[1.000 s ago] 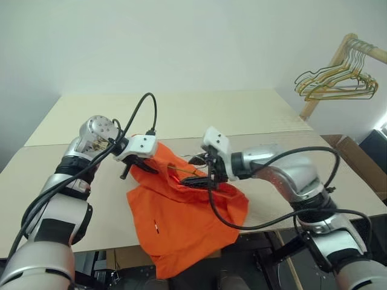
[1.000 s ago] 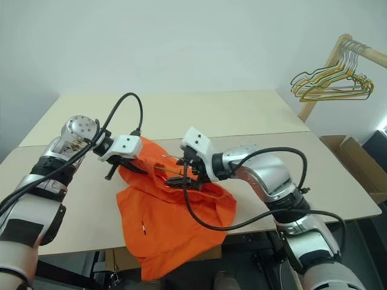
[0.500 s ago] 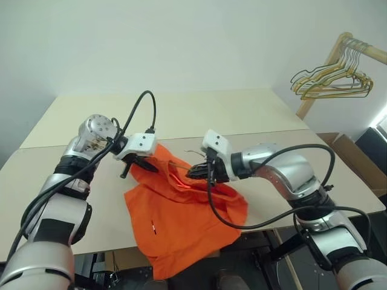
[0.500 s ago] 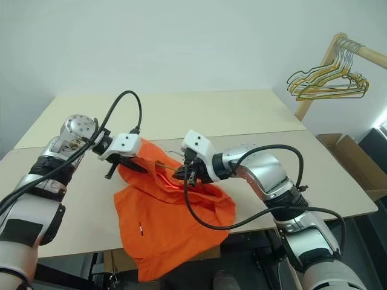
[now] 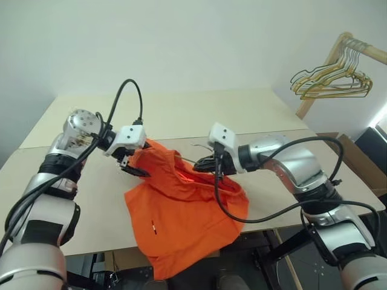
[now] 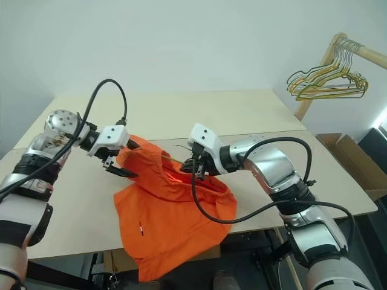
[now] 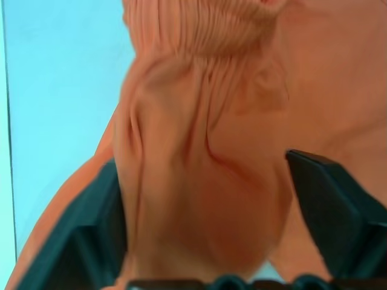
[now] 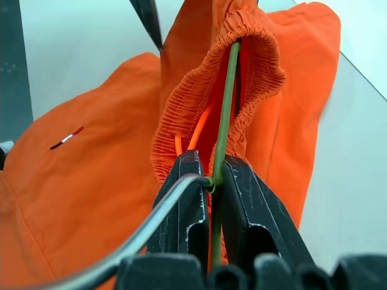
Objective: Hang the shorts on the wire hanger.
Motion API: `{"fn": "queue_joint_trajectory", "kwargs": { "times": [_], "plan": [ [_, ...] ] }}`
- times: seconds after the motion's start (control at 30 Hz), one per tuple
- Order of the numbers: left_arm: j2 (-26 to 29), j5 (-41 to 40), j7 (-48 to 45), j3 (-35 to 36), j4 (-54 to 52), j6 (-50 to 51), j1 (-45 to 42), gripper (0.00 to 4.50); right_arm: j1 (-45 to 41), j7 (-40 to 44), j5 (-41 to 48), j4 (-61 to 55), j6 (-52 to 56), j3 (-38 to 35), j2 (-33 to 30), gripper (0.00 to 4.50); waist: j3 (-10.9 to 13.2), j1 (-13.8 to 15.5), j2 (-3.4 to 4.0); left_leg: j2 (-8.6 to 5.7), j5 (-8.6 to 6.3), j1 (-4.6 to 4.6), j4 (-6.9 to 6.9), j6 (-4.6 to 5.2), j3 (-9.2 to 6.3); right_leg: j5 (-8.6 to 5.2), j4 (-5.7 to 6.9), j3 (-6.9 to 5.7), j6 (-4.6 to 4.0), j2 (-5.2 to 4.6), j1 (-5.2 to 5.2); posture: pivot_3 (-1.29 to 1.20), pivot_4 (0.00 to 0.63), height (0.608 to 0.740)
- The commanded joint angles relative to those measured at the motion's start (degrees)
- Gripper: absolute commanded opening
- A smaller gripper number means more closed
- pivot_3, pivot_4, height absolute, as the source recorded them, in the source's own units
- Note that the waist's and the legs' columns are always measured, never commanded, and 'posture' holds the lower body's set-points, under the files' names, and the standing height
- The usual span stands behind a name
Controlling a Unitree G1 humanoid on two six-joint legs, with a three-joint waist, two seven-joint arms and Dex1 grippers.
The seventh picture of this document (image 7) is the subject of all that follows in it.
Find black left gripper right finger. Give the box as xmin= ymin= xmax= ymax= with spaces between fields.
xmin=285 ymin=149 xmax=387 ymax=282

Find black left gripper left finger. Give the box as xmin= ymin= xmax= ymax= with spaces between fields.
xmin=15 ymin=159 xmax=134 ymax=290

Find orange shorts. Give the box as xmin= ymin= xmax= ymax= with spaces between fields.
xmin=0 ymin=0 xmax=387 ymax=290

